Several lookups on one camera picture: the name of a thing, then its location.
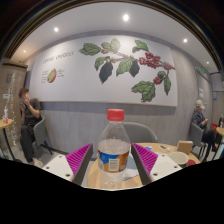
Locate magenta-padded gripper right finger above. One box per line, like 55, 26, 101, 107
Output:
130, 142, 183, 186

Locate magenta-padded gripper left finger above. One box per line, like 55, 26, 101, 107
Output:
41, 142, 95, 186

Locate clear red-capped water bottle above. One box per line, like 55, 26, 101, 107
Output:
96, 108, 131, 190

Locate white cup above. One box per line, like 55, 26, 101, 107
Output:
169, 151, 190, 168

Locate brown cardboard box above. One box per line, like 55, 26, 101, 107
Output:
176, 139, 194, 155

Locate red round coaster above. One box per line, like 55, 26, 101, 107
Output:
185, 159, 198, 167

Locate blue-printed paper placemat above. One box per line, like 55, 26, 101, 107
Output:
123, 153, 140, 182

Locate grey rounded chair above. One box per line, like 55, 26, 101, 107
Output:
122, 121, 159, 144

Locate person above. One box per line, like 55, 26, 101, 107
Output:
191, 99, 218, 163
18, 87, 44, 168

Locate round wooden side table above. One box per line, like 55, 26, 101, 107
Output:
0, 118, 16, 161

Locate small red-labelled bottle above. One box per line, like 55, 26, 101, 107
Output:
2, 106, 9, 124

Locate round ceiling lights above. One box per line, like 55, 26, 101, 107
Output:
21, 13, 211, 66

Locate coffee plant wall picture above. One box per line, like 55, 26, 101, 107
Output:
29, 34, 179, 108

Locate wall notice board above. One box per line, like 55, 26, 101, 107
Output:
211, 72, 224, 93

